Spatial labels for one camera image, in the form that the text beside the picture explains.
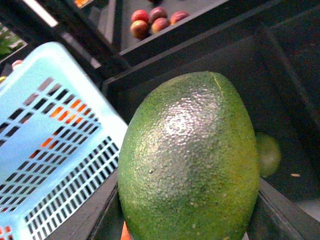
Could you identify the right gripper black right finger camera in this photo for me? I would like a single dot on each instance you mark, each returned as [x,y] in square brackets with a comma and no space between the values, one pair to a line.
[275,217]

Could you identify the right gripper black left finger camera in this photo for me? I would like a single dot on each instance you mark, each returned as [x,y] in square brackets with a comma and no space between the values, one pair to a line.
[97,218]

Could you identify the light blue plastic basket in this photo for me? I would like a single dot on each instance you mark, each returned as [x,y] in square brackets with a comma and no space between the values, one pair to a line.
[37,197]

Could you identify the large green avocado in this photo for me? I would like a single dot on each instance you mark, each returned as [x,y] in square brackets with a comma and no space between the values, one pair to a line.
[188,166]

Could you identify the red yellow mango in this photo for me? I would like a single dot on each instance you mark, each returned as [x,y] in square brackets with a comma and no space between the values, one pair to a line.
[76,123]

